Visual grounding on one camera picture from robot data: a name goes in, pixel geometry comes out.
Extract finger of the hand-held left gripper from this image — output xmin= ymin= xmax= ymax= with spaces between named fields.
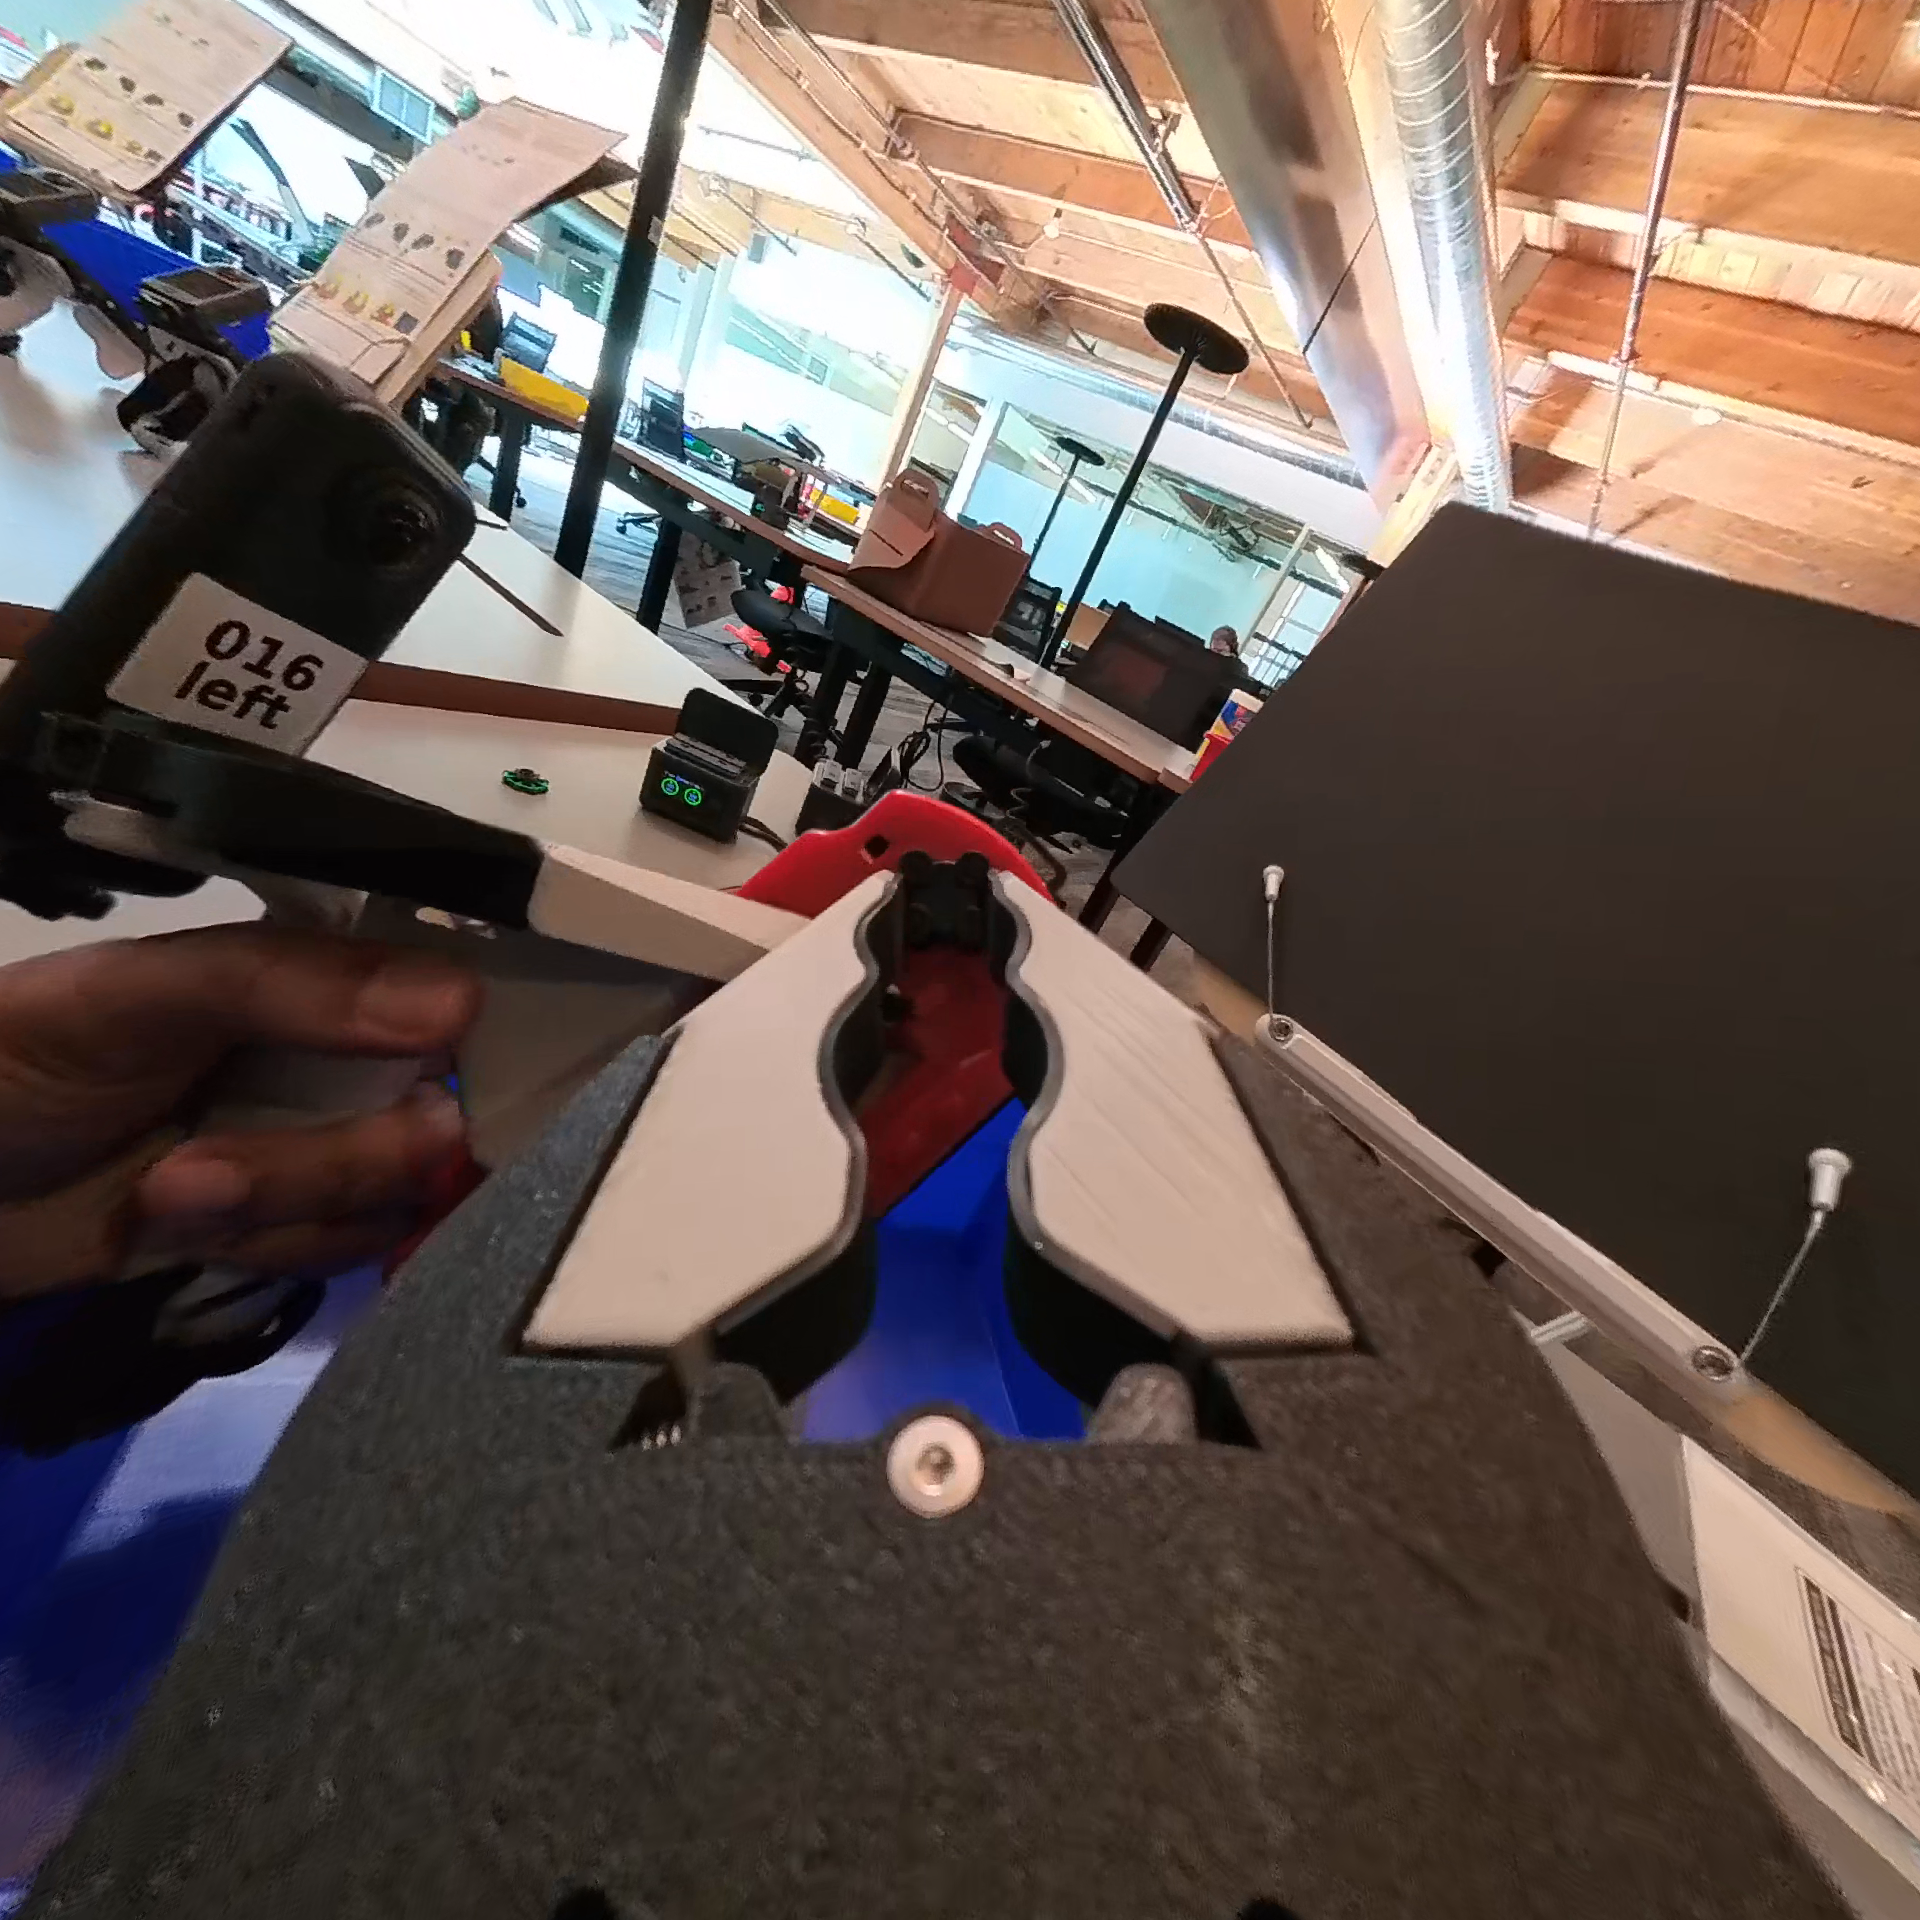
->
xmin=452 ymin=839 xmax=824 ymax=1173

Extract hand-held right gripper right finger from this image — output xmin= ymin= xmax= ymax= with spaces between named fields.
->
xmin=985 ymin=870 xmax=1355 ymax=1403

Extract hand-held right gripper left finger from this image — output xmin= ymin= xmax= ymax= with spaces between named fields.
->
xmin=523 ymin=870 xmax=901 ymax=1396

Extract red handheld game toy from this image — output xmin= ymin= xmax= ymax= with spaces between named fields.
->
xmin=388 ymin=790 xmax=1062 ymax=1277

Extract blue plastic bin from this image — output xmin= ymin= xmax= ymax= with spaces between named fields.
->
xmin=28 ymin=210 xmax=184 ymax=310
xmin=0 ymin=1101 xmax=1090 ymax=1674

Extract person's left hand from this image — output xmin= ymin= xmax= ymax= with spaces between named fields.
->
xmin=0 ymin=920 xmax=488 ymax=1302

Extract black charging case green lights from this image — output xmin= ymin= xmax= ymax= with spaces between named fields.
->
xmin=639 ymin=685 xmax=780 ymax=846

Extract idle hand-held gripper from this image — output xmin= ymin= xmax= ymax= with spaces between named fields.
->
xmin=0 ymin=165 xmax=99 ymax=354
xmin=120 ymin=269 xmax=274 ymax=449

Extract black office chair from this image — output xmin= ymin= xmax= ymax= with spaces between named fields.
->
xmin=727 ymin=579 xmax=845 ymax=754
xmin=947 ymin=727 xmax=1104 ymax=890

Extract cardboard instruction board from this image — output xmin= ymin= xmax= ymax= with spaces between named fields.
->
xmin=270 ymin=97 xmax=633 ymax=411
xmin=0 ymin=0 xmax=292 ymax=197

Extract black metal pole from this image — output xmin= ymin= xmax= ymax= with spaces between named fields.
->
xmin=553 ymin=0 xmax=715 ymax=579

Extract brown cardboard box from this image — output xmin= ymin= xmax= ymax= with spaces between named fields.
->
xmin=845 ymin=464 xmax=1039 ymax=640

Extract large black board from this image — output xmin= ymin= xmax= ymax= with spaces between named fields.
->
xmin=1109 ymin=504 xmax=1920 ymax=1519

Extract dark desk monitor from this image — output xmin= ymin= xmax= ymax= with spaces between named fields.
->
xmin=1072 ymin=606 xmax=1276 ymax=750

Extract black floor lamp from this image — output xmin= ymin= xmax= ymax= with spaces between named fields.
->
xmin=1039 ymin=433 xmax=1109 ymax=601
xmin=1041 ymin=305 xmax=1254 ymax=669

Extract paper sheet in plastic sleeve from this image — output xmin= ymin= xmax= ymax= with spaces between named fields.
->
xmin=1677 ymin=1436 xmax=1920 ymax=1802

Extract silver ventilation duct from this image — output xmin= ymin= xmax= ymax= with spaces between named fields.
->
xmin=1370 ymin=0 xmax=1519 ymax=520

